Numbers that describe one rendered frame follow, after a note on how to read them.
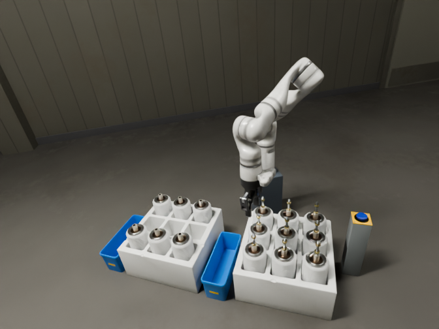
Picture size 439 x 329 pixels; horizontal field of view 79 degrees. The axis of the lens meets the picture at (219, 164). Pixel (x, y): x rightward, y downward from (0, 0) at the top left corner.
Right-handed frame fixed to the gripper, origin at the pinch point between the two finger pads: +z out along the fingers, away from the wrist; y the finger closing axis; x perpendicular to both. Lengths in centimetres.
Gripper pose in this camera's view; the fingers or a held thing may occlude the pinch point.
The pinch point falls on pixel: (252, 207)
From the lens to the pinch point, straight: 99.1
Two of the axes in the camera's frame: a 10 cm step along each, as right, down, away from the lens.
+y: -5.1, 4.8, -7.1
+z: 0.9, 8.6, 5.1
